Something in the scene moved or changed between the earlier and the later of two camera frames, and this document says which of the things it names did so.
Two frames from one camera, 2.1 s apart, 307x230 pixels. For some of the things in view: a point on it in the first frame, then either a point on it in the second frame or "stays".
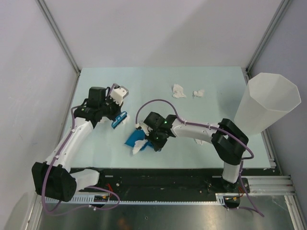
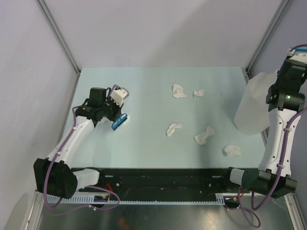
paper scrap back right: [199, 93] stays
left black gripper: [117, 108] stays
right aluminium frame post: [267, 36] stays
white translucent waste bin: [269, 97] stays
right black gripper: [158, 145] → [301, 81]
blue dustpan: [136, 135] → [301, 49]
